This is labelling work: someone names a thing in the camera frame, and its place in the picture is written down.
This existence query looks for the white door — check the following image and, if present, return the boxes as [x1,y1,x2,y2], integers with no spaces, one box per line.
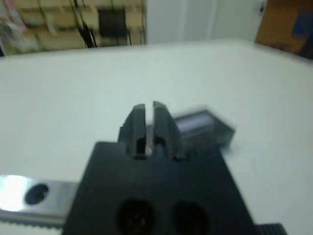
[146,0,267,46]

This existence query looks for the black box lid with picture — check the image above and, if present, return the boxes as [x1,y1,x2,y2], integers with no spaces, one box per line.
[171,106,237,150]

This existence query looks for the brown board with blue patch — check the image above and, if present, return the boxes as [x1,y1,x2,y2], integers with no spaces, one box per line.
[253,0,313,61]

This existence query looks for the black office chair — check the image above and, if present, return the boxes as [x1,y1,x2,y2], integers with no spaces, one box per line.
[97,7,134,47]

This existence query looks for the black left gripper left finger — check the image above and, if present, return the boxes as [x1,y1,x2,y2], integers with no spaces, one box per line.
[119,103,149,159]

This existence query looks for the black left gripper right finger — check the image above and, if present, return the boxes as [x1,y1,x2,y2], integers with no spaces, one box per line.
[152,100,187,162]

